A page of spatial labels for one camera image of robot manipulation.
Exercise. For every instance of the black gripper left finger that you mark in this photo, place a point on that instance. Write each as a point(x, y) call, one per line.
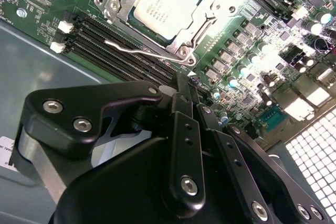
point(65, 108)

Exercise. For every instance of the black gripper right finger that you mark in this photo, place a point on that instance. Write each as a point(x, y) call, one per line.
point(236, 155)

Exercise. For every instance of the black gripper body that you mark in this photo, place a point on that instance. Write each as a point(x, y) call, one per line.
point(118, 195)

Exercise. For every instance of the silver green CPU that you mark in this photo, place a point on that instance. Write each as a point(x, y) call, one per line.
point(168, 1)

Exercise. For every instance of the metal socket cover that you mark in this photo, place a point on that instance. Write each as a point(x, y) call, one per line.
point(126, 1)

